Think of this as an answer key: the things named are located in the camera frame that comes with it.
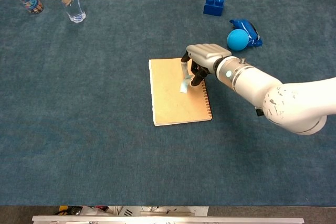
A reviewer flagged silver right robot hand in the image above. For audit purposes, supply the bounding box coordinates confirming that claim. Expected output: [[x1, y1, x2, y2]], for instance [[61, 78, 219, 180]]
[[181, 43, 233, 87]]

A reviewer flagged yellow spiral notebook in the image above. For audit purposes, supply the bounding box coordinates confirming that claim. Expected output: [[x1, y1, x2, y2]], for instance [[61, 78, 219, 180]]
[[149, 57, 213, 127]]

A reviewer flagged blue ball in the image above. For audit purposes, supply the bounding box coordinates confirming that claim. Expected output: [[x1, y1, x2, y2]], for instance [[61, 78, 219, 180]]
[[226, 28, 249, 51]]

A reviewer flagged blue snack packet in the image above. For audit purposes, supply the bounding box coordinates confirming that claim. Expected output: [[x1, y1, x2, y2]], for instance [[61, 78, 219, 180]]
[[229, 18, 263, 48]]

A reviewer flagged blue toy building block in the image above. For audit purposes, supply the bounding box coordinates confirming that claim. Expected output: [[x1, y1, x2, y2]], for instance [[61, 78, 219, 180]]
[[203, 0, 226, 17]]

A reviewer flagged teal table cloth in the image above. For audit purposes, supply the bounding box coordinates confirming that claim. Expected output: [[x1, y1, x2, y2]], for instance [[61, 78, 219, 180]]
[[0, 0, 336, 207]]

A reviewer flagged aluminium profile rail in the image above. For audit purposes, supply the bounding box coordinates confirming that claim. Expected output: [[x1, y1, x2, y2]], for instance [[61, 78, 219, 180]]
[[31, 215, 305, 224]]

